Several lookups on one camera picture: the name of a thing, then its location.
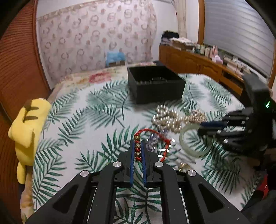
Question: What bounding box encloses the pale green jade bangle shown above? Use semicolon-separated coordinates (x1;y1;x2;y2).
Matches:
179;124;212;158

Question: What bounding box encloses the cream pearl strand necklace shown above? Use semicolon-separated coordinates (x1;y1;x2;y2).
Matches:
182;109;208;125

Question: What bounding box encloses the white pearl necklace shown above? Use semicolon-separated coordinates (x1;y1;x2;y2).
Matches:
151;104;183;134

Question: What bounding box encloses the red braided beaded bracelet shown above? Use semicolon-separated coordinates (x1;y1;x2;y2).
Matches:
133;128;175;162

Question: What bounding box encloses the black open jewelry box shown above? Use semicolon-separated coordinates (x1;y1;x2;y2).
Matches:
127;66;186;104

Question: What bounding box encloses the pink item on sideboard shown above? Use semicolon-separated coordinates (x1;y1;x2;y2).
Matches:
210;45;223;64

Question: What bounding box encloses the window blind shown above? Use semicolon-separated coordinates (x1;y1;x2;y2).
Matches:
204;0;274;77

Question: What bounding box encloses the palm leaf print cloth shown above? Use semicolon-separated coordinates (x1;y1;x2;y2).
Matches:
32;74;261;223

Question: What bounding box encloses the yellow plush toy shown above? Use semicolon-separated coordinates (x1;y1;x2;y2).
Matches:
8;98;51;184

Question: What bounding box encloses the wooden sideboard cabinet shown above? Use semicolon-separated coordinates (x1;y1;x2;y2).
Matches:
159;45;246;98

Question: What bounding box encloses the brown louvered wardrobe door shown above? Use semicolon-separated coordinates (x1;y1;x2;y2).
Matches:
1;1;51;223

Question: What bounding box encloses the blue bag on bed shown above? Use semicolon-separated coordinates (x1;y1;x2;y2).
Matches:
105;52;125;68

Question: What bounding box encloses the pink patterned curtain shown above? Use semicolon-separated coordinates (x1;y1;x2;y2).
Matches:
37;1;157;84

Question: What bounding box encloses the gold ring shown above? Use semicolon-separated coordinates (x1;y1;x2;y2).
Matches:
178;162;191;172

